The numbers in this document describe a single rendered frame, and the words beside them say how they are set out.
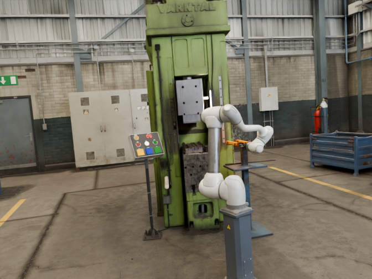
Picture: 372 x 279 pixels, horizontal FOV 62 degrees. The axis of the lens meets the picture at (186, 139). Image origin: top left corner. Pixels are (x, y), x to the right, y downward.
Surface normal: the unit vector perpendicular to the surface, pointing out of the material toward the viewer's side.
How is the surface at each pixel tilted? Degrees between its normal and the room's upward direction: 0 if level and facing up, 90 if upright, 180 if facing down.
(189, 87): 90
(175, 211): 90
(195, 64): 90
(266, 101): 90
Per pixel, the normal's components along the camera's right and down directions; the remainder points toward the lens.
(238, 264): -0.18, 0.11
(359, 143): 0.35, 0.07
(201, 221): 0.07, 0.08
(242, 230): 0.57, 0.04
